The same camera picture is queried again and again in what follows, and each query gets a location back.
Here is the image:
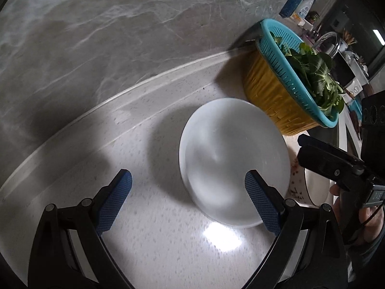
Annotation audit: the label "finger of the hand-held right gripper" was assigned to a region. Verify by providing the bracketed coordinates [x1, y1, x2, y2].
[297, 145, 373, 191]
[297, 134, 366, 166]

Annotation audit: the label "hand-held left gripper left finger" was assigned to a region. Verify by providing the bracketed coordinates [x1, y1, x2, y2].
[28, 169, 134, 289]

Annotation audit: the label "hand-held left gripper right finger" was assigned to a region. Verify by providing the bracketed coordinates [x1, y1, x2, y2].
[244, 170, 349, 289]

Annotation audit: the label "floral bowl with red rim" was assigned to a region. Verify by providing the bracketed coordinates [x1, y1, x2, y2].
[286, 153, 339, 208]

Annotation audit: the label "large white bowl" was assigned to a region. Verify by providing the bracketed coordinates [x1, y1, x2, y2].
[179, 98, 292, 229]

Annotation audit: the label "person's right forearm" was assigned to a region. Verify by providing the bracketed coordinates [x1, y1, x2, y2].
[344, 232, 385, 283]

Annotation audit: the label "person's right hand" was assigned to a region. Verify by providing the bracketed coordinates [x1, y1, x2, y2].
[330, 184, 385, 243]

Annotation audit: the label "white microwave oven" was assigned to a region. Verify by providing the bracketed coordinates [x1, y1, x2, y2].
[331, 51, 369, 97]

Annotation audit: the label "green leafy vegetables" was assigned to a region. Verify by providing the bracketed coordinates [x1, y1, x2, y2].
[269, 30, 345, 116]

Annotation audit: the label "yellow plastic basket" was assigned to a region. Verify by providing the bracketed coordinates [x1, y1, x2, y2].
[243, 46, 327, 136]

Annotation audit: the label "chrome faucet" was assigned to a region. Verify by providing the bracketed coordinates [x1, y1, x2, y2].
[313, 32, 340, 58]

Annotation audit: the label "chopstick holder with chopsticks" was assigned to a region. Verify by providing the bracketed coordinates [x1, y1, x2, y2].
[341, 28, 357, 46]

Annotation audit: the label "teal plastic colander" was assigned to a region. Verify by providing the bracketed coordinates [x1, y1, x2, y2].
[256, 19, 339, 128]

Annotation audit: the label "white spray bottle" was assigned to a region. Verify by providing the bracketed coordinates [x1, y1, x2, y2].
[296, 0, 318, 20]

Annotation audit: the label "blue utensil cup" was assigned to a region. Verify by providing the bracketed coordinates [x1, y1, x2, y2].
[279, 0, 303, 18]

